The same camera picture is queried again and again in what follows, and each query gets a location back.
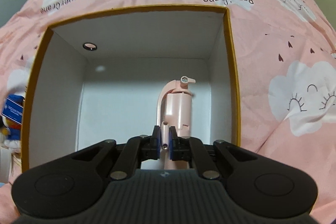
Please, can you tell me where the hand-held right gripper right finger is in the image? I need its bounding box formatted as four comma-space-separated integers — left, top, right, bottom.
169, 126, 257, 180

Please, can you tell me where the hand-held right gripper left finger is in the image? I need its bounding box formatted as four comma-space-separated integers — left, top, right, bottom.
71, 125, 161, 181

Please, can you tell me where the orange cardboard box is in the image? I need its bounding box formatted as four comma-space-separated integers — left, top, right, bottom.
21, 4, 241, 172

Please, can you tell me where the pink printed blanket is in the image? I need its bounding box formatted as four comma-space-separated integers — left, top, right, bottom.
0, 0, 336, 224

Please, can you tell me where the blue orange plush toy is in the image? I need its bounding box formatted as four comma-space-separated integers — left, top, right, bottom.
0, 98, 27, 152

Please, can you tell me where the blue hang tag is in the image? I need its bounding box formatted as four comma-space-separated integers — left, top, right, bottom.
0, 98, 25, 125

